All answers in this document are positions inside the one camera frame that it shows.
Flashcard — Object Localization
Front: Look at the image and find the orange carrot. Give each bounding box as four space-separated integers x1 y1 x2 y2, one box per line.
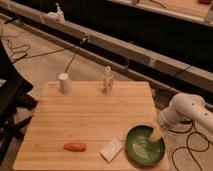
63 143 87 152

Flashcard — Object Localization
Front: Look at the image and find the black chair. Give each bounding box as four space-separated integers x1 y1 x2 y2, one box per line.
0 40 38 164

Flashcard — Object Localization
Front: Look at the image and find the white paper cup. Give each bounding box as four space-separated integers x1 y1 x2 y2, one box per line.
59 73 71 95

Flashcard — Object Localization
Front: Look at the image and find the white sponge block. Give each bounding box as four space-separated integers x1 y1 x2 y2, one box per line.
100 138 123 163

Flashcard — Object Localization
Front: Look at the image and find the black floor cable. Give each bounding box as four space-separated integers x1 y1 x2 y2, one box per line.
0 35 90 64

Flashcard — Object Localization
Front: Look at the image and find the green ceramic bowl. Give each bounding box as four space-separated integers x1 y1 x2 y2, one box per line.
126 125 165 167

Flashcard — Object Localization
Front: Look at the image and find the small clear bottle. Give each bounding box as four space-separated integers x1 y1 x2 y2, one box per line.
103 66 113 93

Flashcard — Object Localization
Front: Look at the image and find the black cable right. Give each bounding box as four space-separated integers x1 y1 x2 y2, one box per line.
166 119 213 171

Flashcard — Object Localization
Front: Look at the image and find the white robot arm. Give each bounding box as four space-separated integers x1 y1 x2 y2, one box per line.
149 93 213 142

